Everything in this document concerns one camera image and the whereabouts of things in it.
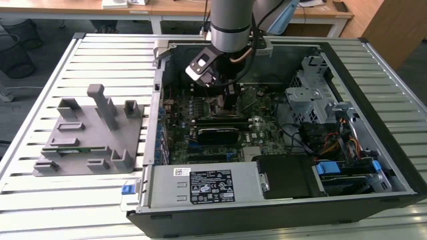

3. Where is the CPU socket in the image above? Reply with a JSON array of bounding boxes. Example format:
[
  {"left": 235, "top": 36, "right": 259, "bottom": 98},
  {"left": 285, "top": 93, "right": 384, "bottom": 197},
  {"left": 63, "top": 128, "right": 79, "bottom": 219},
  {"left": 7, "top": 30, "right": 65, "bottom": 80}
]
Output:
[{"left": 208, "top": 96, "right": 247, "bottom": 120}]

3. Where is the black RAM slot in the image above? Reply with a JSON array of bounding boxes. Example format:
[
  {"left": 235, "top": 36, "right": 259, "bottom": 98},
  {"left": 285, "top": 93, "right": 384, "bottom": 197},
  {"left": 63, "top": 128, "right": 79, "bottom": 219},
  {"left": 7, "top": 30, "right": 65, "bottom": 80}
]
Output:
[{"left": 195, "top": 121, "right": 251, "bottom": 126}]

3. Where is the black graphics card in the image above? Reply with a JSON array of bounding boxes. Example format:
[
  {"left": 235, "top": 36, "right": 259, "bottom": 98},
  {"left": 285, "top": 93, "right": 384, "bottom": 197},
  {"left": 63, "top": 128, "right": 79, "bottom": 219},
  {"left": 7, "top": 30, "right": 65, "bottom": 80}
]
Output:
[{"left": 196, "top": 127, "right": 240, "bottom": 146}]

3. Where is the green motherboard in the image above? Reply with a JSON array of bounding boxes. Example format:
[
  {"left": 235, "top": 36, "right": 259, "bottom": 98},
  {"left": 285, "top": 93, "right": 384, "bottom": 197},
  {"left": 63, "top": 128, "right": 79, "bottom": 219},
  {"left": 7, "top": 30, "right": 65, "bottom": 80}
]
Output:
[{"left": 161, "top": 82, "right": 288, "bottom": 166}]

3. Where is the silver chipset heatsink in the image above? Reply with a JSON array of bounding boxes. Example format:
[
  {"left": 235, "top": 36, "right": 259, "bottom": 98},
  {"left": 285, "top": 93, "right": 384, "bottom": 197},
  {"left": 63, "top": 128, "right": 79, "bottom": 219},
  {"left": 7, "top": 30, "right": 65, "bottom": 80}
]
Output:
[{"left": 241, "top": 146, "right": 264, "bottom": 161}]

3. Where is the metal disk bay cage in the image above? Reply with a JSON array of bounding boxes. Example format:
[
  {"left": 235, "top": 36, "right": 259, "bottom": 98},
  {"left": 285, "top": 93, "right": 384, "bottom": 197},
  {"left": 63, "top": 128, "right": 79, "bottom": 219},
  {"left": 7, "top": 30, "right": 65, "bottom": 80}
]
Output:
[{"left": 284, "top": 56, "right": 356, "bottom": 126}]

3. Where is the silver power supply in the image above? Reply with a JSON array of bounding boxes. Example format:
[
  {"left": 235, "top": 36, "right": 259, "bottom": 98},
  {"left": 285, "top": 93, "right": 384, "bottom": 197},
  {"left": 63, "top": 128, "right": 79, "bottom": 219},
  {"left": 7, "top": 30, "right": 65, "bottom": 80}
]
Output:
[{"left": 145, "top": 162, "right": 269, "bottom": 208}]

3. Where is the grey parts rack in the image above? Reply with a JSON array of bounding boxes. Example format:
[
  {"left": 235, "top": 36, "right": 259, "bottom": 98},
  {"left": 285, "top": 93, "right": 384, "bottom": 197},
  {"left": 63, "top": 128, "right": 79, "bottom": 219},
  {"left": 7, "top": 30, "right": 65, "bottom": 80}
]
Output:
[{"left": 32, "top": 83, "right": 147, "bottom": 177}]

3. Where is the blue case latch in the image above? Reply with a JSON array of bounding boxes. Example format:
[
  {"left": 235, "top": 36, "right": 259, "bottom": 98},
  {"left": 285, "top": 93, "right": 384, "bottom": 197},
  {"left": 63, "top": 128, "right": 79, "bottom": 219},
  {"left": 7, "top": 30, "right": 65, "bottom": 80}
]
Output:
[{"left": 121, "top": 183, "right": 137, "bottom": 196}]

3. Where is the black PC case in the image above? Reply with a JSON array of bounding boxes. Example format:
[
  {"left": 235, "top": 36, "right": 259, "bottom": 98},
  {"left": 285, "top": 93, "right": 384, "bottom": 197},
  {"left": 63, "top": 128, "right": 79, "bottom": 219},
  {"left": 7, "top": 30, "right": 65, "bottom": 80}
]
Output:
[{"left": 125, "top": 37, "right": 427, "bottom": 237}]

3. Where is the green RAM stick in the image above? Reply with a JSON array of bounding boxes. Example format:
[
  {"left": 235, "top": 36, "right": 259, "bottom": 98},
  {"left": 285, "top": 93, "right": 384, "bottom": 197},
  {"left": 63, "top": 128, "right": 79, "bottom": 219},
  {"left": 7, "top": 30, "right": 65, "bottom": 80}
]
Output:
[{"left": 41, "top": 146, "right": 111, "bottom": 154}]

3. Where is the white box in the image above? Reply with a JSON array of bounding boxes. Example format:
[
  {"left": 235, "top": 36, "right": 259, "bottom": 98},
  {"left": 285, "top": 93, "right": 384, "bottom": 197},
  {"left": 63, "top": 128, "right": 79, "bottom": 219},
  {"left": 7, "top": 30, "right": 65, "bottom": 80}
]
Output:
[{"left": 101, "top": 0, "right": 129, "bottom": 10}]

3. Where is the wooden cabinet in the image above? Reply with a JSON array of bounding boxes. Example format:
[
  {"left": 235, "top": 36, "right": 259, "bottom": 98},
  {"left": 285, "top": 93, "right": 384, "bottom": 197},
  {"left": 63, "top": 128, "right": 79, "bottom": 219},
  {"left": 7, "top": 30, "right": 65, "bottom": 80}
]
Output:
[{"left": 339, "top": 0, "right": 427, "bottom": 71}]

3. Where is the wooden desk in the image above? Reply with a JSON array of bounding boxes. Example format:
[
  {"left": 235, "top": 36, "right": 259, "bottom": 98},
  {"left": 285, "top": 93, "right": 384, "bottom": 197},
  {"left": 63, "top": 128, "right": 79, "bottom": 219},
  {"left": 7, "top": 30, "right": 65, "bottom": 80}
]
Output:
[{"left": 0, "top": 0, "right": 355, "bottom": 38}]

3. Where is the black mesh waste bin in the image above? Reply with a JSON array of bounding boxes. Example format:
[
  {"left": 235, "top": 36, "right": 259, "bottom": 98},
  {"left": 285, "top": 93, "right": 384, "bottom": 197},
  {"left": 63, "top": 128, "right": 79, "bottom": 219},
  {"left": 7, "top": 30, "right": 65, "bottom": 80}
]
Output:
[
  {"left": 0, "top": 18, "right": 43, "bottom": 51},
  {"left": 0, "top": 33, "right": 36, "bottom": 80}
]

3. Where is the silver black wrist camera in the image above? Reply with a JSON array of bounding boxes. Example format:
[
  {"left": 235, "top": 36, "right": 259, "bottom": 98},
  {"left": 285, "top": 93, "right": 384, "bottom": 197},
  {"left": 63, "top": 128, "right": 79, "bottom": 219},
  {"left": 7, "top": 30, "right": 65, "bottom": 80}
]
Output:
[{"left": 184, "top": 46, "right": 224, "bottom": 88}]

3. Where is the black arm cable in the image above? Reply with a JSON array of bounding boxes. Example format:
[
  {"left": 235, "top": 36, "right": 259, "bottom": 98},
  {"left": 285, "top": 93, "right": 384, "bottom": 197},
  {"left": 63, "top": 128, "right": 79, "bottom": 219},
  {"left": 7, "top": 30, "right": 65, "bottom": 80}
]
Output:
[{"left": 229, "top": 9, "right": 264, "bottom": 87}]

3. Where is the coloured power wire bundle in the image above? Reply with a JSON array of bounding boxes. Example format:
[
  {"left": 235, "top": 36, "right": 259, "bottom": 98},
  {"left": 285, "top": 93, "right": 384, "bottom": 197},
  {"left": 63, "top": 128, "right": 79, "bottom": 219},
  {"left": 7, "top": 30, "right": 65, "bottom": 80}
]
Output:
[{"left": 319, "top": 117, "right": 364, "bottom": 161}]

